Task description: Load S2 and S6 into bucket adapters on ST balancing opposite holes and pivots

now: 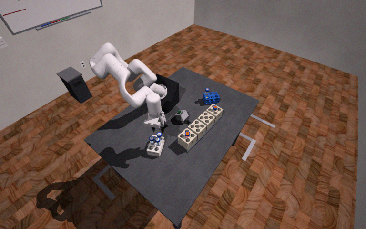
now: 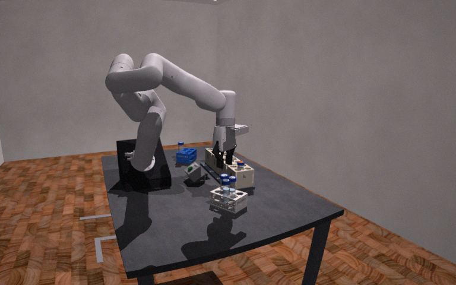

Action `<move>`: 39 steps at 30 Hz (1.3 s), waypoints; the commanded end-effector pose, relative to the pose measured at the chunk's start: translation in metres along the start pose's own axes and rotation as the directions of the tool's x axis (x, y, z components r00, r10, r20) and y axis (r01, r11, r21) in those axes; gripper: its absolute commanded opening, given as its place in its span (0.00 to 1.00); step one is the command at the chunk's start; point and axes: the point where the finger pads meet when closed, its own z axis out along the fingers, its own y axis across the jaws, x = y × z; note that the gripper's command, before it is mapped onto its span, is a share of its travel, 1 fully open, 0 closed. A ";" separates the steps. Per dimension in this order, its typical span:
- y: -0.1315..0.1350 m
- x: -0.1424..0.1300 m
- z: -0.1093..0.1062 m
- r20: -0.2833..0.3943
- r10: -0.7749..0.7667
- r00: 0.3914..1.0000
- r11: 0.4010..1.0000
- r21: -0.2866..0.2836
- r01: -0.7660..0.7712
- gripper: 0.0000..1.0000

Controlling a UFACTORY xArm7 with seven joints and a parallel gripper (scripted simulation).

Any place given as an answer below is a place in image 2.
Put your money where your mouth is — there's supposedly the beige block with round holes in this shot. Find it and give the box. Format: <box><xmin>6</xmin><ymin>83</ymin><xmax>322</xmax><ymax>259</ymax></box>
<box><xmin>218</xmin><ymin>157</ymin><xmax>240</xmax><ymax>175</ymax></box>
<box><xmin>205</xmin><ymin>148</ymin><xmax>213</xmax><ymax>167</ymax></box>
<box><xmin>227</xmin><ymin>164</ymin><xmax>254</xmax><ymax>189</ymax></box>
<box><xmin>211</xmin><ymin>152</ymin><xmax>227</xmax><ymax>174</ymax></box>

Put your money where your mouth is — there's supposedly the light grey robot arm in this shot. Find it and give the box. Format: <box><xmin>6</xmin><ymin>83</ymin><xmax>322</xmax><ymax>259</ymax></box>
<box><xmin>105</xmin><ymin>53</ymin><xmax>249</xmax><ymax>172</ymax></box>

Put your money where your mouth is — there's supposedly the grey sloped desk with green key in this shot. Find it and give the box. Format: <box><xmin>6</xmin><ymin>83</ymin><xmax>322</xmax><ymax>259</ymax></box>
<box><xmin>184</xmin><ymin>163</ymin><xmax>210</xmax><ymax>183</ymax></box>

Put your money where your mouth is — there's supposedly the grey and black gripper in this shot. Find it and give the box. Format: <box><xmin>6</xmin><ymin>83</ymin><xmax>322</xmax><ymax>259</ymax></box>
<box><xmin>212</xmin><ymin>125</ymin><xmax>237</xmax><ymax>169</ymax></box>

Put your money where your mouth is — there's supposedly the white tube rack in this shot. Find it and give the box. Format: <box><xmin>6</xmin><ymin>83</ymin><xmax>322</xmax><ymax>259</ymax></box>
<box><xmin>210</xmin><ymin>187</ymin><xmax>248</xmax><ymax>213</ymax></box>

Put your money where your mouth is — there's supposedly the blue tube rack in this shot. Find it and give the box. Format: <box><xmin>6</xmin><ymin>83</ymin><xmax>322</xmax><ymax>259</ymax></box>
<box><xmin>176</xmin><ymin>148</ymin><xmax>197</xmax><ymax>164</ymax></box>

